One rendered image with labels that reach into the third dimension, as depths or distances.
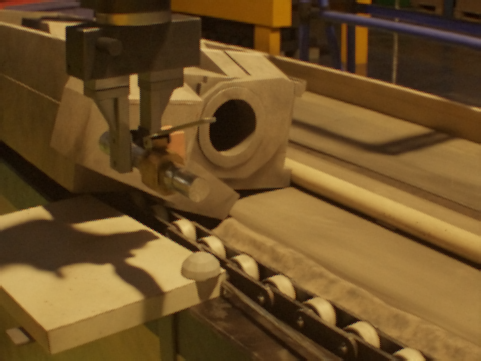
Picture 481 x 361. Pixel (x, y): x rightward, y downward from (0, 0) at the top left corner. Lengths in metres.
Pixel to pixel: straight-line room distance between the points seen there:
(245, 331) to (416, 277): 0.26
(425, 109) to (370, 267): 0.71
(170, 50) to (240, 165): 0.39
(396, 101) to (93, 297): 1.04
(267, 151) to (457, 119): 0.54
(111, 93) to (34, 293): 0.22
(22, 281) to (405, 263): 0.47
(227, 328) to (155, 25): 0.30
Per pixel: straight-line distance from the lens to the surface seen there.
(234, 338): 0.72
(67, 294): 0.75
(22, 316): 0.75
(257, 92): 1.08
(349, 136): 1.47
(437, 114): 1.56
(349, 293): 0.86
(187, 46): 0.74
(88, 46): 0.69
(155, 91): 0.75
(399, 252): 0.97
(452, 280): 0.91
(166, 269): 0.79
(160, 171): 0.70
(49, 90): 1.06
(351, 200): 1.08
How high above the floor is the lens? 1.15
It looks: 19 degrees down
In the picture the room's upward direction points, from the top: 1 degrees clockwise
